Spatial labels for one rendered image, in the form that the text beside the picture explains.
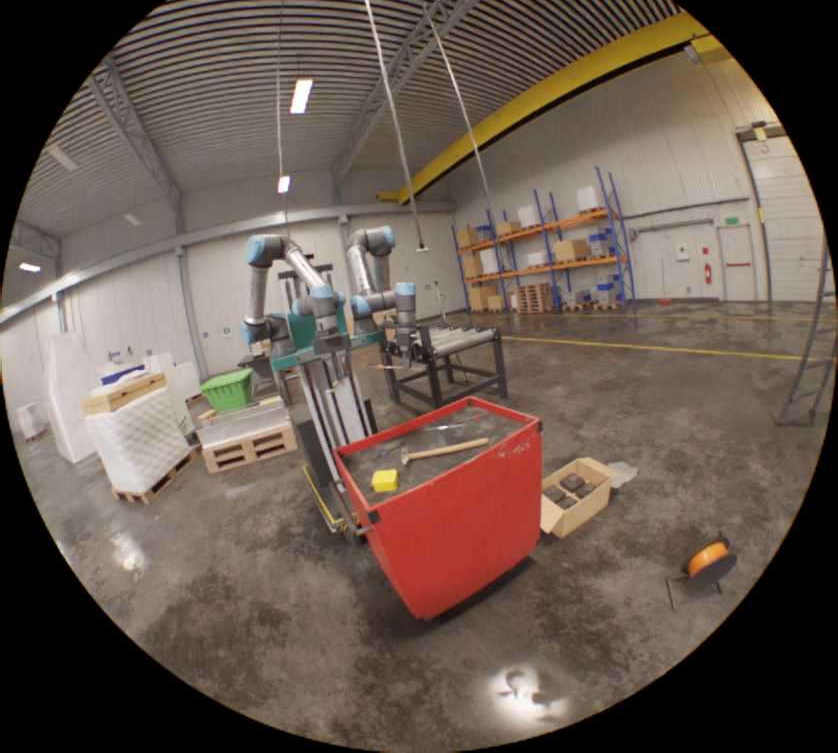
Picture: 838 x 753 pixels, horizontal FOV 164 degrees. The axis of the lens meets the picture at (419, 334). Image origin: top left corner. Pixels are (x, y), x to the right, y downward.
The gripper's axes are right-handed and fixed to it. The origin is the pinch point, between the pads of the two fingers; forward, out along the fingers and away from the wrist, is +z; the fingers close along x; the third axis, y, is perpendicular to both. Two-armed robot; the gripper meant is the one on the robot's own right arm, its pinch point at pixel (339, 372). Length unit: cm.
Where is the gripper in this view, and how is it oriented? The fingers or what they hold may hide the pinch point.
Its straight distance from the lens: 105.8
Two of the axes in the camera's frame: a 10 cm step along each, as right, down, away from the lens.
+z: 1.9, 9.7, 1.4
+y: -0.8, -1.3, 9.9
